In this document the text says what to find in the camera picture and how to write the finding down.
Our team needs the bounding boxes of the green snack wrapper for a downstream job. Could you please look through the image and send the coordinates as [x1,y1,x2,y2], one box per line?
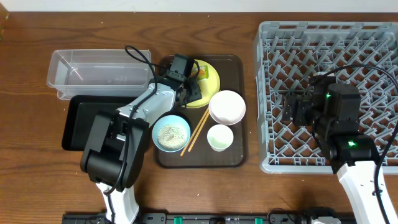
[191,65,209,81]

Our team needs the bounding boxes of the pink bowl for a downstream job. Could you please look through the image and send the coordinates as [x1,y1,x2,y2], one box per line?
[209,90,246,126]

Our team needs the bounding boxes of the blue bowl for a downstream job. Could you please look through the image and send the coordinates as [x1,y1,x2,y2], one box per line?
[152,115,191,152]

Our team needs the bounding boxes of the rice grains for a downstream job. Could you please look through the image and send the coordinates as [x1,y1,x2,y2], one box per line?
[157,124,187,151]

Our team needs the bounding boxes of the white cup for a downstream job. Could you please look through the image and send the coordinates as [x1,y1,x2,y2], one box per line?
[207,124,234,152]

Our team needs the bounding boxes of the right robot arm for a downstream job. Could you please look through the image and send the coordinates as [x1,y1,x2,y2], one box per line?
[282,81,397,223]

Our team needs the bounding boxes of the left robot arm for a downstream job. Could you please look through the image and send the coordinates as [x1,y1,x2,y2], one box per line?
[80,77,201,223]

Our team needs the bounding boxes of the grey dishwasher rack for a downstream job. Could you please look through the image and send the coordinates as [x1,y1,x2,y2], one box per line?
[253,22,397,174]

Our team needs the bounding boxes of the yellow plate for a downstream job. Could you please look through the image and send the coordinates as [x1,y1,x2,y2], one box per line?
[187,59,220,108]

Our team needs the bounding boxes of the wooden chopstick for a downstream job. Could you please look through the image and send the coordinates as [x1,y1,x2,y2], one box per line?
[180,108,210,157]
[188,108,210,152]

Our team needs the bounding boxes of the black tray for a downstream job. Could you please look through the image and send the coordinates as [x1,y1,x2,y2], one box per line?
[62,95,136,151]

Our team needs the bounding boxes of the clear plastic bin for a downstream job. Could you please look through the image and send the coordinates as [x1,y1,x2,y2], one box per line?
[47,49,153,100]

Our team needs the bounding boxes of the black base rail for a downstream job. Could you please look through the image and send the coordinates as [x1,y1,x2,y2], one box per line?
[61,212,357,224]

